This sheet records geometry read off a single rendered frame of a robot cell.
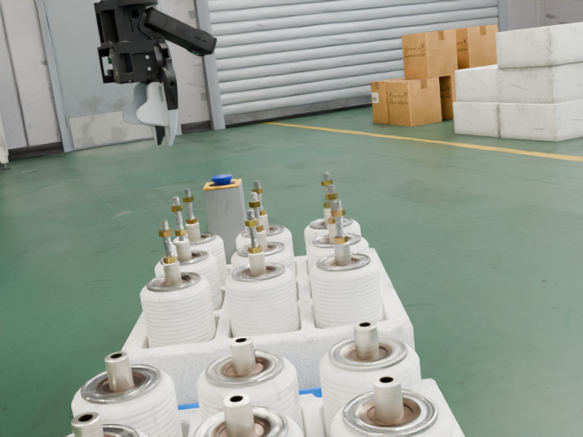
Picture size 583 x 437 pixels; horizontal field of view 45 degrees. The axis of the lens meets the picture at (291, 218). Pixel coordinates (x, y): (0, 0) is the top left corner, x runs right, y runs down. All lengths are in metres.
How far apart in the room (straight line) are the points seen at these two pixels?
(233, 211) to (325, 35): 5.43
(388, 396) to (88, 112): 5.69
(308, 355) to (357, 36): 5.99
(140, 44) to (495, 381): 0.74
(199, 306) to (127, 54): 0.36
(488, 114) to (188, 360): 3.17
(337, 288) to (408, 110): 3.91
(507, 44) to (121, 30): 2.93
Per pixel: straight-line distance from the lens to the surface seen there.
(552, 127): 3.60
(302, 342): 0.92
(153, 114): 1.03
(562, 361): 1.26
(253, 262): 0.96
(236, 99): 6.35
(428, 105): 4.84
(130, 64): 1.02
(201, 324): 0.97
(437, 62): 4.88
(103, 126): 6.17
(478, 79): 4.02
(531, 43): 3.65
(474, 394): 1.14
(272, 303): 0.94
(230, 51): 6.34
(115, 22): 1.03
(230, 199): 1.33
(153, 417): 0.67
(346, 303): 0.94
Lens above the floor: 0.53
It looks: 13 degrees down
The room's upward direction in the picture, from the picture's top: 7 degrees counter-clockwise
